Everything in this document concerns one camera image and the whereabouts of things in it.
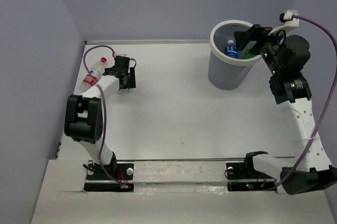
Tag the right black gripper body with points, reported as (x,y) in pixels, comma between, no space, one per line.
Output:
(268,52)

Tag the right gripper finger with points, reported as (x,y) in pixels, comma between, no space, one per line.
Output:
(242,38)
(258,29)

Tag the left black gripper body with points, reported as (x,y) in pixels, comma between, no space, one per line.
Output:
(125,87)

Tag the blue label bottle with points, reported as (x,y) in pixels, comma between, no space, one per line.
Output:
(231,50)

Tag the green plastic bottle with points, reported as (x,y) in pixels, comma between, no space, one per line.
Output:
(248,55)

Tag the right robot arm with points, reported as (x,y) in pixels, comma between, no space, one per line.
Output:
(313,169)

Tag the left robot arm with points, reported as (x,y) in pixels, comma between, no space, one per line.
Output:
(85,114)

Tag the white round bin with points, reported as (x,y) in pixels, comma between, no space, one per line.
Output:
(224,72)

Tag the red label water bottle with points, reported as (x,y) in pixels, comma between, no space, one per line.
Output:
(94,76)

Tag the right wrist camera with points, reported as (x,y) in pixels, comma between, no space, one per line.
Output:
(289,22)

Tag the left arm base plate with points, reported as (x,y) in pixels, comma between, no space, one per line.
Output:
(96,179)

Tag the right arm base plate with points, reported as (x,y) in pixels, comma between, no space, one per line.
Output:
(242,180)

